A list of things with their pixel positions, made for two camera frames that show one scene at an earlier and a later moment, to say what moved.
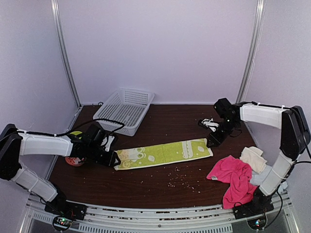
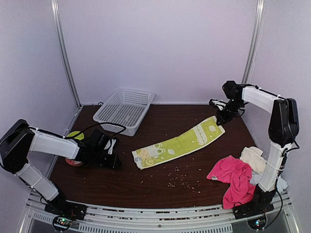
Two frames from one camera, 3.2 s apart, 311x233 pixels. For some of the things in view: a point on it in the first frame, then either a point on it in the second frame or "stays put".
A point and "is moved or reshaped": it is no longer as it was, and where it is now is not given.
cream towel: (252, 156) stays put
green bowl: (77, 133) stays put
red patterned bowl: (75, 161) stays put
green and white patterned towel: (162, 154) is moved or reshaped
